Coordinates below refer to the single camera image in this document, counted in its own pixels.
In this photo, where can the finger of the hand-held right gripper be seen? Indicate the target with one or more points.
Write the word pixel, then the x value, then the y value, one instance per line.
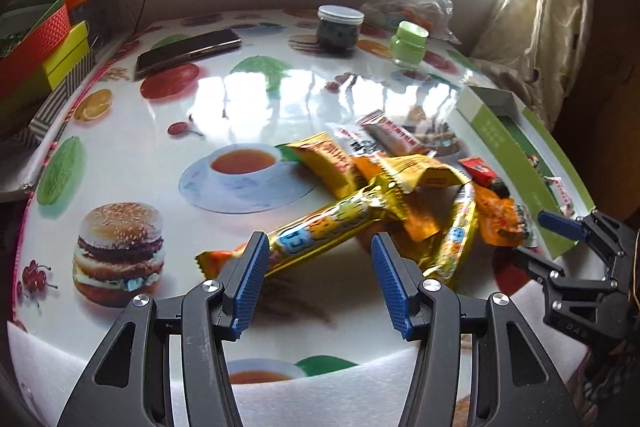
pixel 537 267
pixel 560 223

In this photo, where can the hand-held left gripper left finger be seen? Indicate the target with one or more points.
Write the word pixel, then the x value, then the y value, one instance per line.
pixel 250 287

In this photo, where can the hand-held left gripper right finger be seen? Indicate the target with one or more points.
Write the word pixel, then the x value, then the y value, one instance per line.
pixel 392 287

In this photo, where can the orange chips packet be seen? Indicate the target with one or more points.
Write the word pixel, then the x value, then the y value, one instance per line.
pixel 497 217
pixel 420 219

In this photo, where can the long yellow snack bar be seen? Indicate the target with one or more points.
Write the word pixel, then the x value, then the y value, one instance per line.
pixel 320 224
pixel 457 237

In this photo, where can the green cardboard box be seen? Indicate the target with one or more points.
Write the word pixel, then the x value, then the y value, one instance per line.
pixel 505 147

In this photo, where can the small red candy packet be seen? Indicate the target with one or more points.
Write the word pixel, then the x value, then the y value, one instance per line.
pixel 477 171

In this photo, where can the brown striped candy packet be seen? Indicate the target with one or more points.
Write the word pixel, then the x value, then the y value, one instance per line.
pixel 395 134

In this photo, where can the white red wrapped candy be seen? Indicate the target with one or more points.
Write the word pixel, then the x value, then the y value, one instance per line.
pixel 560 197

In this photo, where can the white foam sheet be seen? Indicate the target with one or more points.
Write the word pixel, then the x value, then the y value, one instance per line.
pixel 45 357

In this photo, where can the cream patterned curtain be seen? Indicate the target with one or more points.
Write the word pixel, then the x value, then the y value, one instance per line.
pixel 540 7

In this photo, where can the green glass jar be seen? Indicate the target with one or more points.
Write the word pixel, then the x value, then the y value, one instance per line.
pixel 407 47

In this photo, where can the black smartphone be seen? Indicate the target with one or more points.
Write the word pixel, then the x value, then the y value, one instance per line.
pixel 187 49

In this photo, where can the orange fruit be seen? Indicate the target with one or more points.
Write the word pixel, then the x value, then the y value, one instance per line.
pixel 417 17

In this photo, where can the dark jar with white lid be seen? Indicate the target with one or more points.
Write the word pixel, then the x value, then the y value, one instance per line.
pixel 339 34

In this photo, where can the striped black-white box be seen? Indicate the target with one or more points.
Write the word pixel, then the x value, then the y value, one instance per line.
pixel 60 102

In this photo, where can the yellow-green box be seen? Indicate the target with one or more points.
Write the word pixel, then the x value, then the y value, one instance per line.
pixel 65 57

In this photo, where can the red woven box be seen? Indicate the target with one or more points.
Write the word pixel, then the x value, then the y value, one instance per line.
pixel 35 42

